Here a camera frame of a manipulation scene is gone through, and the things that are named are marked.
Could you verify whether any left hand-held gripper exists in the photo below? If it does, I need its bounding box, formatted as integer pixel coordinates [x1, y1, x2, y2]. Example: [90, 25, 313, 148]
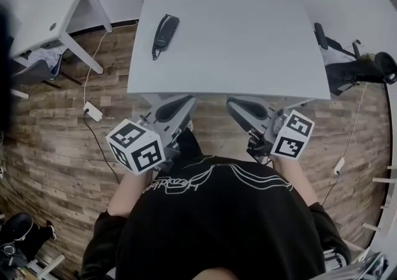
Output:
[105, 94, 198, 176]

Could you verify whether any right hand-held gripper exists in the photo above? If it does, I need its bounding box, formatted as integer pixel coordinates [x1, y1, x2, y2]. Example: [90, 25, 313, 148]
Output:
[225, 96, 316, 165]

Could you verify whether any person's right forearm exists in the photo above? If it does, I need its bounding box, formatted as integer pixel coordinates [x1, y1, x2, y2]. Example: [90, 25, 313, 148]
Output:
[271, 156, 320, 209]

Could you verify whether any person's left forearm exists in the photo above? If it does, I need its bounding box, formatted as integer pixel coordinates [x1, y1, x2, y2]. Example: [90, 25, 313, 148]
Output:
[107, 169, 156, 219]

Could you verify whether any grey work table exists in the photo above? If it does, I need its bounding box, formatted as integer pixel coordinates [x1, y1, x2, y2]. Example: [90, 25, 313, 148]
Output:
[127, 0, 332, 101]

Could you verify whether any black office chair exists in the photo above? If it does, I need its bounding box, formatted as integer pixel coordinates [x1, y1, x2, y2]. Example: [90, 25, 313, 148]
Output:
[313, 22, 397, 97]

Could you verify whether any white desk with grommet hole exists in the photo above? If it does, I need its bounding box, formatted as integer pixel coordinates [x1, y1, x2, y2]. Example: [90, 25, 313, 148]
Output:
[9, 0, 114, 75]

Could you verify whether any white power strip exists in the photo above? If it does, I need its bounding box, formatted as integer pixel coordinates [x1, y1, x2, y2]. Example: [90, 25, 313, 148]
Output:
[83, 101, 104, 122]

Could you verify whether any white power adapter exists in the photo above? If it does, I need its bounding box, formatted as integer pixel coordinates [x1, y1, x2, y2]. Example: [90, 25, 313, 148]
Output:
[332, 158, 346, 176]

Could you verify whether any person's black sweatshirt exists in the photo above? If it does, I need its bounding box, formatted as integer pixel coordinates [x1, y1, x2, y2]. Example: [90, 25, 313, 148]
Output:
[82, 128, 353, 280]

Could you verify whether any crumpled light cloth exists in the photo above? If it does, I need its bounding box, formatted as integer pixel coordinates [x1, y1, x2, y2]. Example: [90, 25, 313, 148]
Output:
[29, 48, 63, 75]

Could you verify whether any grey upholstered chair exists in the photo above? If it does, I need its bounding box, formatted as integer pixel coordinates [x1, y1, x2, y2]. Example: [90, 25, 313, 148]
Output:
[11, 48, 65, 91]

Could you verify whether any white rack with wooden pegs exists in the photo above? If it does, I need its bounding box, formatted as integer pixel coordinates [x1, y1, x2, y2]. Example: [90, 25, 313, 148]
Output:
[361, 165, 397, 242]

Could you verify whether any black power cable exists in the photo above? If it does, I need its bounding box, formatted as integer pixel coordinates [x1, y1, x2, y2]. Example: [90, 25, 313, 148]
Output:
[83, 113, 122, 185]

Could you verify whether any white power cable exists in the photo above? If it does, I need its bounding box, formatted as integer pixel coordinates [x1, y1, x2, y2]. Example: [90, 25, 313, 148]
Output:
[83, 28, 110, 106]

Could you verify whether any thin white adapter cable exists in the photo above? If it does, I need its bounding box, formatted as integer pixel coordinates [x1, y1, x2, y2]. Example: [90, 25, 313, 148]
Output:
[340, 82, 369, 161]

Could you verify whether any thin black adapter cable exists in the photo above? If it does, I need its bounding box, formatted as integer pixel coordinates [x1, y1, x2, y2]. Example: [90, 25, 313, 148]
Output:
[320, 173, 341, 207]

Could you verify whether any silver metal frame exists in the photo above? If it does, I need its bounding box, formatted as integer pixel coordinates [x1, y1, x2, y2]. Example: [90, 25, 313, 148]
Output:
[322, 247, 390, 280]

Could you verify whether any white wooden frame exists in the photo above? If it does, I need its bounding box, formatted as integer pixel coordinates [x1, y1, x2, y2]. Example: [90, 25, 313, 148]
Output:
[26, 253, 66, 280]

